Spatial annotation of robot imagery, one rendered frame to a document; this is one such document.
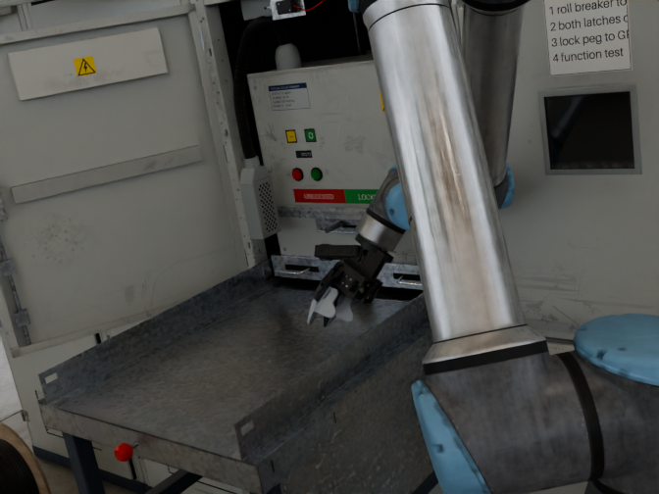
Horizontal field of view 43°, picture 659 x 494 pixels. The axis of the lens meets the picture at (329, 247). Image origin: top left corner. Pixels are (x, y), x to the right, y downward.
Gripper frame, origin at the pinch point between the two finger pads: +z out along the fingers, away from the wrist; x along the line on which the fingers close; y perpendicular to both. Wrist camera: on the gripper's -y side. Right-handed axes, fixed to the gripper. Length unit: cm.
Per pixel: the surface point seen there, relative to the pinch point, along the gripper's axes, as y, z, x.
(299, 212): -31.2, -12.9, 16.8
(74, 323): -57, 40, -6
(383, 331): 15.1, -6.7, -0.1
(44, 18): -129, -18, -6
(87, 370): -27.7, 34.4, -23.5
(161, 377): -14.5, 26.5, -17.0
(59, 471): -112, 134, 73
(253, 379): 2.9, 14.3, -12.9
